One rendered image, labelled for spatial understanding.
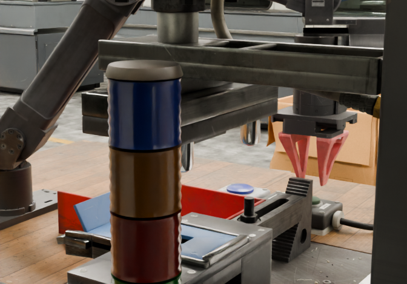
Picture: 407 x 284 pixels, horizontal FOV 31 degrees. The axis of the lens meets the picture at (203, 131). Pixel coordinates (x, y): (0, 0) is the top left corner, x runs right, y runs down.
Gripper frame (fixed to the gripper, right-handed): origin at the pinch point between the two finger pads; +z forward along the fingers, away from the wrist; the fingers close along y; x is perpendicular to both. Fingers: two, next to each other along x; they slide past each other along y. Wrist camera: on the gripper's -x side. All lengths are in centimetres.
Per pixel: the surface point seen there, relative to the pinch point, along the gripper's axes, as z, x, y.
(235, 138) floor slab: 94, -395, 239
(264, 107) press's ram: -14.7, 28.4, -7.3
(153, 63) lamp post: -23, 61, -18
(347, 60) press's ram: -21.0, 39.9, -20.0
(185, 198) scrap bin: 2.6, 10.4, 14.1
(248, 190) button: 3.2, 0.7, 9.7
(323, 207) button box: 3.8, 0.5, -2.0
